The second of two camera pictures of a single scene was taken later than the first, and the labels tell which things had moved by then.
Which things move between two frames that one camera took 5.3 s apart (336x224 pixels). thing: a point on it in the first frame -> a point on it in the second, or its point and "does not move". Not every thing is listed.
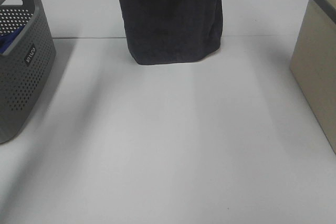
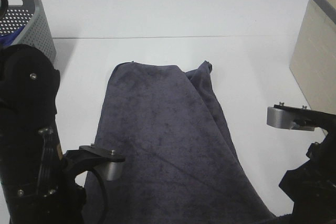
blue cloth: (7, 40) does not move
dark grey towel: (171, 17) -> (181, 165)
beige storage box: (313, 63) does not move
